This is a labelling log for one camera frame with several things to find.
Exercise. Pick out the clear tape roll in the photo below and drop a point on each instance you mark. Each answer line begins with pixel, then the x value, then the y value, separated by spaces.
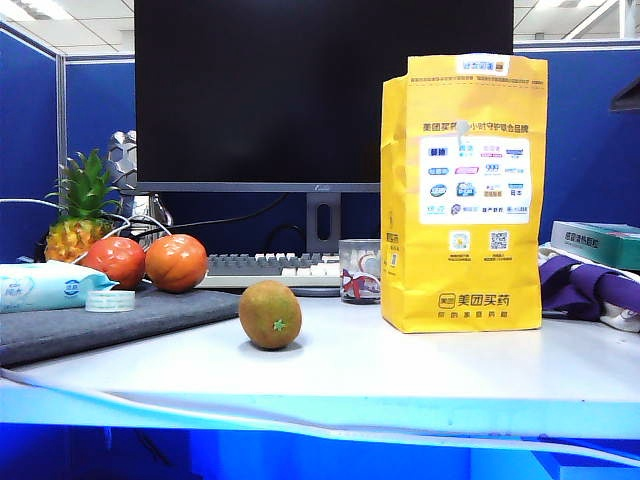
pixel 110 301

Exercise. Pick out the purple cloth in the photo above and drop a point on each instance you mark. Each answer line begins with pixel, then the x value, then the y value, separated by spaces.
pixel 575 290

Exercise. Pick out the grey felt mat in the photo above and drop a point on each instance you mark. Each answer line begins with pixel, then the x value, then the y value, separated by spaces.
pixel 100 325

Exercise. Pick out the orange red tomato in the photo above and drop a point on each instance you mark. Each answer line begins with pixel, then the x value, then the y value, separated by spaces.
pixel 115 260
pixel 176 262

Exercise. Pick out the blue wet wipes pack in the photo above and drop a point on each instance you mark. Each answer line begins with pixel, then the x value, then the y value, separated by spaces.
pixel 40 287

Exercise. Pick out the grey monitor stand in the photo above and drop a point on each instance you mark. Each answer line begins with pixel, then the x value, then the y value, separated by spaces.
pixel 315 230

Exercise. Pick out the small pineapple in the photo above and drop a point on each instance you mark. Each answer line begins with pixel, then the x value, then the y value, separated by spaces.
pixel 75 235

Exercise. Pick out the yellow paper bag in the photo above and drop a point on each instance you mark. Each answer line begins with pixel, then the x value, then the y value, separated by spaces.
pixel 465 280

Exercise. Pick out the grey white keyboard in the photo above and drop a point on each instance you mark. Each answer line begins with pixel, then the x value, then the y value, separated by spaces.
pixel 260 265

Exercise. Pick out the white patterned cloth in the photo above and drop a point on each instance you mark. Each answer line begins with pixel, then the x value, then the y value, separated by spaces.
pixel 625 317

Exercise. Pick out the black computer monitor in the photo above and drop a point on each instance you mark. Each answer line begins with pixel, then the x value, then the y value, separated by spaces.
pixel 250 100

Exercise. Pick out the teal cardboard box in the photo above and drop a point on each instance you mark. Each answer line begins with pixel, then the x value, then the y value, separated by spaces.
pixel 600 242

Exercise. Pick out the grey partition post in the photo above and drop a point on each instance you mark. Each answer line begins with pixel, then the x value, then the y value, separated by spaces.
pixel 61 125

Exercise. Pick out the brown green kiwifruit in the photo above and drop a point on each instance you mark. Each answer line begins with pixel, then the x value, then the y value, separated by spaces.
pixel 267 312

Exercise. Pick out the clear glass cup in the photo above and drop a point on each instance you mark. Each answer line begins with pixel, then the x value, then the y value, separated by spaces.
pixel 359 270

